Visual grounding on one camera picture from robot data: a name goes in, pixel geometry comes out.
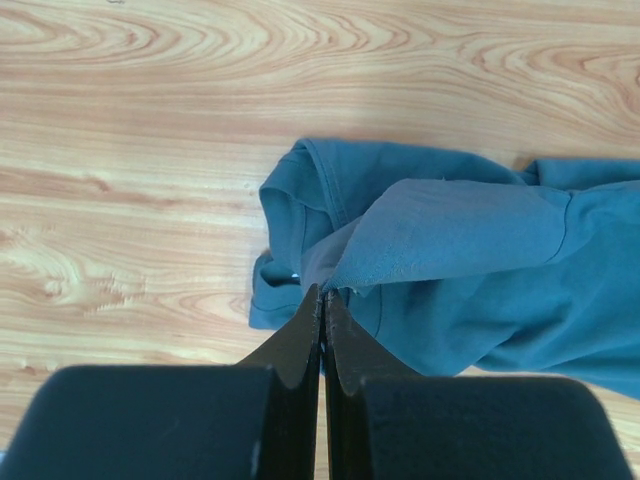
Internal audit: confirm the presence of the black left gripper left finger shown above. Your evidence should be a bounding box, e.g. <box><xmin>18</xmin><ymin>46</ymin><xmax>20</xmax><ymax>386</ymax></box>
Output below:
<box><xmin>1</xmin><ymin>288</ymin><xmax>320</xmax><ymax>479</ymax></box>

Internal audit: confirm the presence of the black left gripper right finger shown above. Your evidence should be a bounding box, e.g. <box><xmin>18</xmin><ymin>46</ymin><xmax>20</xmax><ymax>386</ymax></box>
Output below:
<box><xmin>323</xmin><ymin>293</ymin><xmax>632</xmax><ymax>479</ymax></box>

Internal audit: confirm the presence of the blue-grey t-shirt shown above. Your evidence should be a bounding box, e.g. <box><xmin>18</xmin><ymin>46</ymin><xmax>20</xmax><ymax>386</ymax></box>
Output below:
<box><xmin>249</xmin><ymin>138</ymin><xmax>639</xmax><ymax>398</ymax></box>

